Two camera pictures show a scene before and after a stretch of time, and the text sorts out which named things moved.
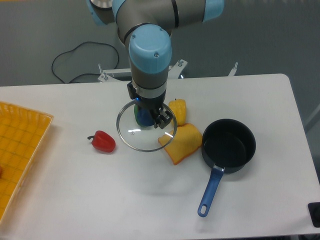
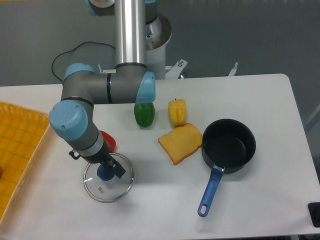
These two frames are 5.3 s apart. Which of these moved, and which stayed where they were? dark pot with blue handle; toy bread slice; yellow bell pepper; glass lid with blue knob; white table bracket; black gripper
Moved: glass lid with blue knob; black gripper
Stayed: white table bracket; yellow bell pepper; dark pot with blue handle; toy bread slice
